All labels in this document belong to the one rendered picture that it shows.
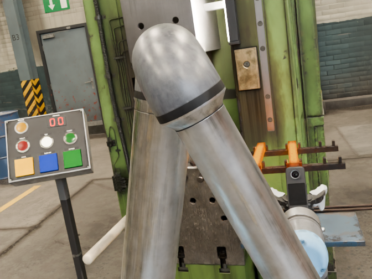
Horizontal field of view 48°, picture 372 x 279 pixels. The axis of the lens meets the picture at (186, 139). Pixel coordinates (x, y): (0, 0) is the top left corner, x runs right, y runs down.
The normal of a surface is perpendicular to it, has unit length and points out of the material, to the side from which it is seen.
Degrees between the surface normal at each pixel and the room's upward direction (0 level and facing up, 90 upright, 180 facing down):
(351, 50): 92
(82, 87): 90
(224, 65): 90
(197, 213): 90
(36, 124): 60
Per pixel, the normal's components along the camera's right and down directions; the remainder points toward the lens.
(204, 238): -0.29, 0.25
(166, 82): -0.40, 0.00
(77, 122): 0.04, -0.32
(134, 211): -0.66, 0.09
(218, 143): 0.13, 0.14
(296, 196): -0.29, -0.32
